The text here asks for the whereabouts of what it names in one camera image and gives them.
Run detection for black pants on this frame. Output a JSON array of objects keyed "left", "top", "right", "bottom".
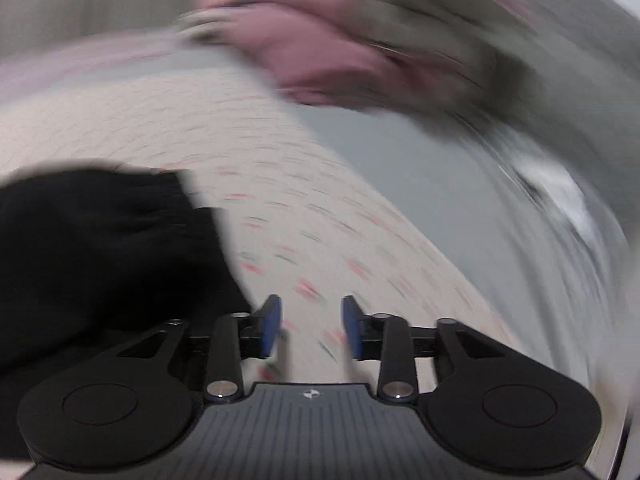
[{"left": 1, "top": 166, "right": 250, "bottom": 460}]

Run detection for cherry print bed sheet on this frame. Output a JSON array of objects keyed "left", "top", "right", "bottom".
[{"left": 0, "top": 29, "right": 626, "bottom": 411}]

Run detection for white crumpled paper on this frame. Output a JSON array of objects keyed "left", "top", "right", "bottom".
[{"left": 509, "top": 153, "right": 600, "bottom": 247}]

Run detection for pink grey folded quilt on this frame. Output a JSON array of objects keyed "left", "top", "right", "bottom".
[{"left": 177, "top": 0, "right": 544, "bottom": 116}]

